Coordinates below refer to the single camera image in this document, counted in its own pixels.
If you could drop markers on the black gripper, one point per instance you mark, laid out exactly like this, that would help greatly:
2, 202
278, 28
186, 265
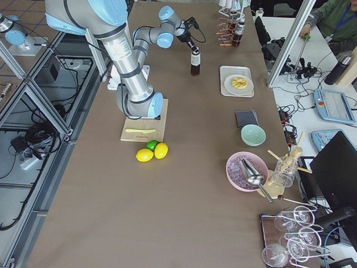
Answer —
184, 37

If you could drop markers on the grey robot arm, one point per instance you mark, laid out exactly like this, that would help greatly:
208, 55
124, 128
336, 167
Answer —
107, 20
22, 43

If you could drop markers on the cream serving tray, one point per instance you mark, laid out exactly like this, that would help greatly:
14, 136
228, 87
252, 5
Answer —
226, 71

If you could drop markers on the tea bottle front rack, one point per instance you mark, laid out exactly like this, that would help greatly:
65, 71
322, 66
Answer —
238, 32

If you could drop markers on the white round plate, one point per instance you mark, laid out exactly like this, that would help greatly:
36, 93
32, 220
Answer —
228, 86

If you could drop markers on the wooden cutting board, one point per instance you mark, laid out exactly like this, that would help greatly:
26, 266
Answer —
158, 125

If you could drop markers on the grey folded cloth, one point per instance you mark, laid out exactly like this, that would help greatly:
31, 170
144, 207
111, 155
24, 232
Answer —
244, 118

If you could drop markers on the yellow plastic knife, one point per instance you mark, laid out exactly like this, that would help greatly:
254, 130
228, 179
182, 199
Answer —
132, 130

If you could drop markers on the green bowl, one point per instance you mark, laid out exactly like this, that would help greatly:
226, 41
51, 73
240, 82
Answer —
253, 135

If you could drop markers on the green lime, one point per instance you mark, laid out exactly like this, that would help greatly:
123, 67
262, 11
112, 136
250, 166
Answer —
151, 145

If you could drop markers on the whole lemon far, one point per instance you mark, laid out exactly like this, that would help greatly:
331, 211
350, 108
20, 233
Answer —
161, 150

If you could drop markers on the whole lemon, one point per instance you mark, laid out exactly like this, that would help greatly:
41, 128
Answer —
161, 150
144, 155

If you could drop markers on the whole lemon near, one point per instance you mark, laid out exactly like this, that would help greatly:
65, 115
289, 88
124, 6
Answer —
144, 155

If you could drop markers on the pink bowl with ice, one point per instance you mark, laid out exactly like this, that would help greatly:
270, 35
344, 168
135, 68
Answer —
234, 172

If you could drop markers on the metal ice scoop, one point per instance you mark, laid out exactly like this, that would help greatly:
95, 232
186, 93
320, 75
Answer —
254, 178

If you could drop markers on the person in green jacket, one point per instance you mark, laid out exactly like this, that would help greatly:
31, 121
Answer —
336, 20

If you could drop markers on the black water flask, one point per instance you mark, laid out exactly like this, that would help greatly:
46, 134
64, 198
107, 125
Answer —
338, 69

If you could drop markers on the clear glass pitcher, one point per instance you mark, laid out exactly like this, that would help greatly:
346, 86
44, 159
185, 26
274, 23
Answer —
285, 170

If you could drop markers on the teach pendant left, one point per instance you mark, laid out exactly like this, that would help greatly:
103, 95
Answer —
333, 106

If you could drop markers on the teach pendant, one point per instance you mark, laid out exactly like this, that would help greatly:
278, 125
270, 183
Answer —
321, 138
333, 106

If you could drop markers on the teach pendant right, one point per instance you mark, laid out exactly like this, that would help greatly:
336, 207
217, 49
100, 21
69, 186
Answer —
321, 138

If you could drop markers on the wooden stand legs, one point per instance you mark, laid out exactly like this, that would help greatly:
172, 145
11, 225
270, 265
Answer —
296, 153

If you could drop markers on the round wooden lid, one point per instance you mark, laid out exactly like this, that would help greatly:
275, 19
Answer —
273, 189

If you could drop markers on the black monitor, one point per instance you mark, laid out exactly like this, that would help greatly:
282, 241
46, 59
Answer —
334, 169

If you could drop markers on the wine glass upper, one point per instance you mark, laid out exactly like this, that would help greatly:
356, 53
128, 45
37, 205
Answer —
292, 221

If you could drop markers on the wine glass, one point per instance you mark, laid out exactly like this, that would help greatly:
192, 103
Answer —
276, 255
308, 235
292, 221

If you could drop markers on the wine glass lower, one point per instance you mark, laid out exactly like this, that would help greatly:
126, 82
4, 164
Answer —
276, 255

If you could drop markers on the wine glass middle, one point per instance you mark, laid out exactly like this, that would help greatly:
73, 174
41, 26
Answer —
308, 235

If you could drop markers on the copper wire bottle rack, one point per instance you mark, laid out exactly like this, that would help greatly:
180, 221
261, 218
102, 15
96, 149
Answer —
221, 31

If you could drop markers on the white wire cup rack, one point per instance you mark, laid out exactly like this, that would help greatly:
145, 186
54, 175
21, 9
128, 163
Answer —
230, 6

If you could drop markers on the braided ring bread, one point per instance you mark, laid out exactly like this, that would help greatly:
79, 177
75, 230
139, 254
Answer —
239, 83

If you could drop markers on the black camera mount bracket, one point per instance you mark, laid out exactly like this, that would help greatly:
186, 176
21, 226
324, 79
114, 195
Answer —
270, 48

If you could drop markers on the aluminium camera post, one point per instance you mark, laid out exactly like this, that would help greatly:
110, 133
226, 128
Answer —
292, 36

